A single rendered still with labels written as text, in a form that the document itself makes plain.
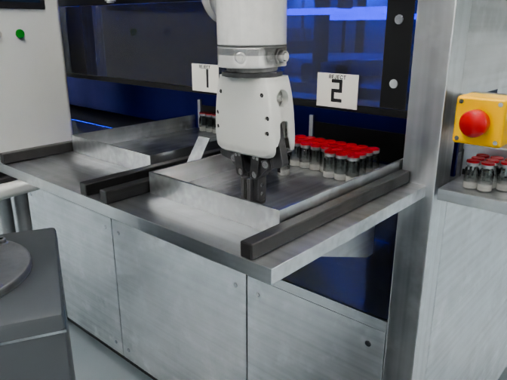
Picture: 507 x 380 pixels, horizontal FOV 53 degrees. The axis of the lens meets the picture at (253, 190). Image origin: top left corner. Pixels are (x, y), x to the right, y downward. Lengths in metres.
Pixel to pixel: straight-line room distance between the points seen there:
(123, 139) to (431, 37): 0.68
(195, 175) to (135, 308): 0.84
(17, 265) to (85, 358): 1.37
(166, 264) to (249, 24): 0.94
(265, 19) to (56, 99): 1.00
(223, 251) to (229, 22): 0.26
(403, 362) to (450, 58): 0.55
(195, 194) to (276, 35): 0.26
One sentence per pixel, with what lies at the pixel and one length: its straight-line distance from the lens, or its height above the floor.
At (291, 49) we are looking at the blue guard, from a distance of 0.99.
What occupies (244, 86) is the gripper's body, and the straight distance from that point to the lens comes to 0.62.
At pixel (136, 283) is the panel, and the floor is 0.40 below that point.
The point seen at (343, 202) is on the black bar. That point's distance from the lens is 0.71.
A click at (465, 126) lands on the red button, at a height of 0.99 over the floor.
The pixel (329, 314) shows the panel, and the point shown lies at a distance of 1.08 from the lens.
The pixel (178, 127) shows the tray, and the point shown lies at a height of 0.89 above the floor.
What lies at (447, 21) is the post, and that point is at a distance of 0.84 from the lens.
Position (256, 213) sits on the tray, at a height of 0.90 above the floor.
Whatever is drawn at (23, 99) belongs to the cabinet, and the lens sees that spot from 1.47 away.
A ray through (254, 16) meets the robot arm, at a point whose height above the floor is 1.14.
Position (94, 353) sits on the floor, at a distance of 2.01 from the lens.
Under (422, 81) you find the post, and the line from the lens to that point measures 0.86.
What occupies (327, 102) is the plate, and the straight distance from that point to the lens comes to 0.95.
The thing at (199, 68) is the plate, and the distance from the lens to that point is 1.16.
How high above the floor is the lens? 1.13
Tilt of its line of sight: 18 degrees down
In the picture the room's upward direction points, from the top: straight up
